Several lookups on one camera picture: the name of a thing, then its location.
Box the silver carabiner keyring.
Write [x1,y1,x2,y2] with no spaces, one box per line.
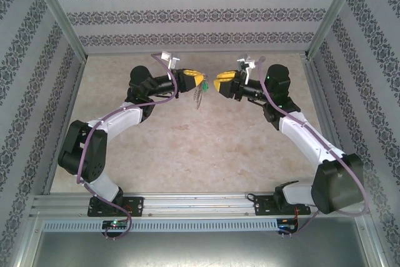
[192,74,208,111]

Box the grey metal sheet panel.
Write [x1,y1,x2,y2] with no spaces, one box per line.
[31,232,376,267]

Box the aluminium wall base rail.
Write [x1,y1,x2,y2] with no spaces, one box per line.
[301,54,356,193]
[43,56,88,194]

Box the aluminium frame post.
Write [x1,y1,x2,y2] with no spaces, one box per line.
[26,0,88,61]
[356,215,391,267]
[9,212,43,267]
[306,0,365,60]

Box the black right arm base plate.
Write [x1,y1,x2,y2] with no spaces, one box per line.
[253,194,312,217]

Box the aluminium mounting rail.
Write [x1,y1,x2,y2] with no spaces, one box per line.
[29,191,373,218]

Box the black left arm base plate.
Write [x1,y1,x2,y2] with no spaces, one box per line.
[87,196,144,218]

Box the grey slotted cable duct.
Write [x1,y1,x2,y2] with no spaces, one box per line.
[42,218,281,233]

